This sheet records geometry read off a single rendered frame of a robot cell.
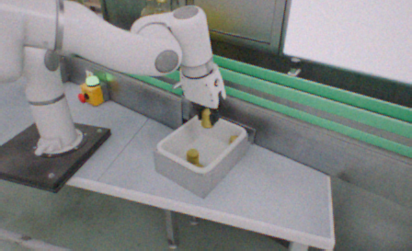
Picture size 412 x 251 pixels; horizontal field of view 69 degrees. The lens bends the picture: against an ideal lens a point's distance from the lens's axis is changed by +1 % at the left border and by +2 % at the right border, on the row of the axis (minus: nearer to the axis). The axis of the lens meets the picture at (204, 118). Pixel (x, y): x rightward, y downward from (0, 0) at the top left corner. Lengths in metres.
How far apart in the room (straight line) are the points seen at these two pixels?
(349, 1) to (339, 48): 0.12
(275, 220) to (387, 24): 0.56
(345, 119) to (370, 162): 0.12
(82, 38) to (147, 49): 0.10
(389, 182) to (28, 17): 0.83
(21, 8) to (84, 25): 0.09
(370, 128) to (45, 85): 0.82
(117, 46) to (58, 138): 0.50
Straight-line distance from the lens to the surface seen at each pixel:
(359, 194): 1.20
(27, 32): 0.54
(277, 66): 1.06
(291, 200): 0.82
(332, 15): 0.92
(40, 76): 0.86
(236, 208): 0.78
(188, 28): 0.58
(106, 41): 0.52
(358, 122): 0.82
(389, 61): 0.92
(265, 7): 0.99
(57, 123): 0.93
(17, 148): 1.05
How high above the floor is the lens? 1.35
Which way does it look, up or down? 34 degrees down
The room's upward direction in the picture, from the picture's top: straight up
